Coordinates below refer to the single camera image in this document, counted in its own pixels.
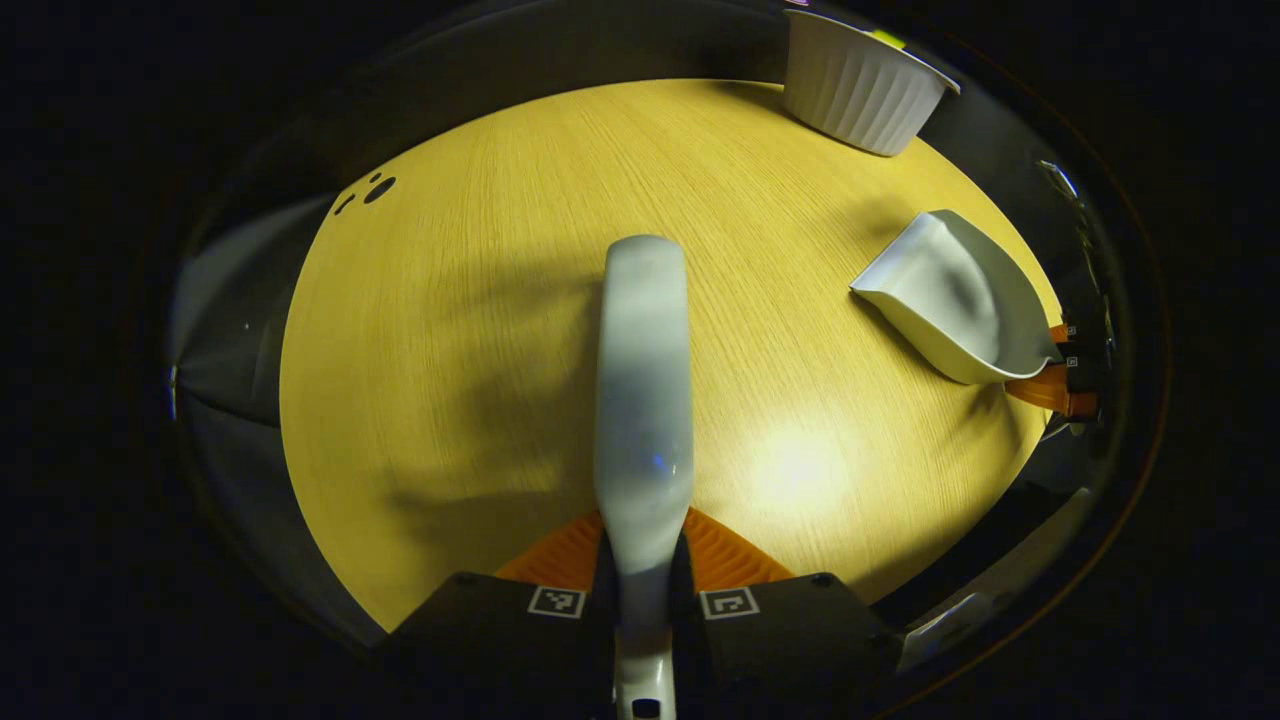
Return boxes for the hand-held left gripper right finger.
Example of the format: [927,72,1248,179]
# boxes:
[670,507,903,717]

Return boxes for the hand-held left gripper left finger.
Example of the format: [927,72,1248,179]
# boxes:
[376,510,623,719]

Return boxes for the white dustpan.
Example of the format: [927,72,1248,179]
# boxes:
[850,209,1063,386]

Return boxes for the white ribbed garbage bin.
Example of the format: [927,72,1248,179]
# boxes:
[782,10,961,158]

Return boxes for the small white broom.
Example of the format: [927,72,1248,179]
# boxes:
[593,235,696,720]

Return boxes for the wooden desktop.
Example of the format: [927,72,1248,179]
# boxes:
[280,78,1063,633]

